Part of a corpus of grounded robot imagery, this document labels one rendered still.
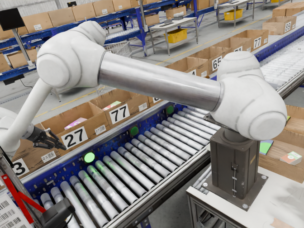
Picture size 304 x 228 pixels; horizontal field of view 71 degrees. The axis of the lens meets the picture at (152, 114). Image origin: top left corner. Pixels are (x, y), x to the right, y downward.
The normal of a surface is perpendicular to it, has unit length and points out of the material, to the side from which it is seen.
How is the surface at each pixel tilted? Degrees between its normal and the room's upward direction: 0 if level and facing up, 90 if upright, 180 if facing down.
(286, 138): 89
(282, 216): 0
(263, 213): 0
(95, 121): 90
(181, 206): 0
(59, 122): 90
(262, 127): 95
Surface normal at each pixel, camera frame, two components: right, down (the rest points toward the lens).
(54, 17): 0.61, 0.29
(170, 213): -0.18, -0.85
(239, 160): -0.69, 0.47
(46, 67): -0.14, 0.52
